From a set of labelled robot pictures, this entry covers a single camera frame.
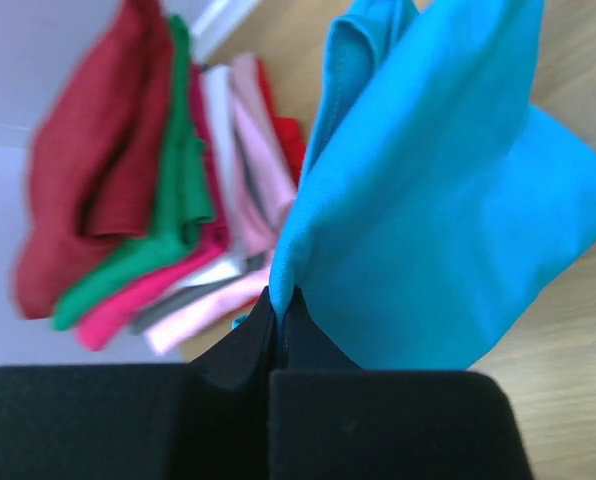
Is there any light pink folded shirt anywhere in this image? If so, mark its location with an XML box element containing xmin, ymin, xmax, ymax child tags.
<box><xmin>169</xmin><ymin>64</ymin><xmax>246</xmax><ymax>292</ymax></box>

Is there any teal t shirt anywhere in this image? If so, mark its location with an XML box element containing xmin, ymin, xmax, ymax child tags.
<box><xmin>269</xmin><ymin>1</ymin><xmax>596</xmax><ymax>369</ymax></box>

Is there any grey folded shirt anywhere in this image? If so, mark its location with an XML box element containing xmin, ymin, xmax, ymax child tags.
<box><xmin>132</xmin><ymin>159</ymin><xmax>272</xmax><ymax>333</ymax></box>

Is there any dark red folded shirt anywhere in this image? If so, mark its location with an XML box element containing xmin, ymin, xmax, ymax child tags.
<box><xmin>13</xmin><ymin>1</ymin><xmax>174</xmax><ymax>319</ymax></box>

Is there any back aluminium rail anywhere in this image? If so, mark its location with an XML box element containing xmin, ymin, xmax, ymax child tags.
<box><xmin>191</xmin><ymin>0</ymin><xmax>260</xmax><ymax>63</ymax></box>

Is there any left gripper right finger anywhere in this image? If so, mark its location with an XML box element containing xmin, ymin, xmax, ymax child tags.
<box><xmin>268</xmin><ymin>290</ymin><xmax>533</xmax><ymax>479</ymax></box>

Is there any green folded shirt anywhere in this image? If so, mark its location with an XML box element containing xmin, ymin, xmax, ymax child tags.
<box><xmin>51</xmin><ymin>15</ymin><xmax>214</xmax><ymax>331</ymax></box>

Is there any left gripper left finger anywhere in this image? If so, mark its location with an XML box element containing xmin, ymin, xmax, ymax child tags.
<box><xmin>0</xmin><ymin>294</ymin><xmax>275</xmax><ymax>479</ymax></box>

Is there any magenta folded shirt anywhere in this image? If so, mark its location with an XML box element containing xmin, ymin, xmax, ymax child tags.
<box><xmin>77</xmin><ymin>64</ymin><xmax>230</xmax><ymax>351</ymax></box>

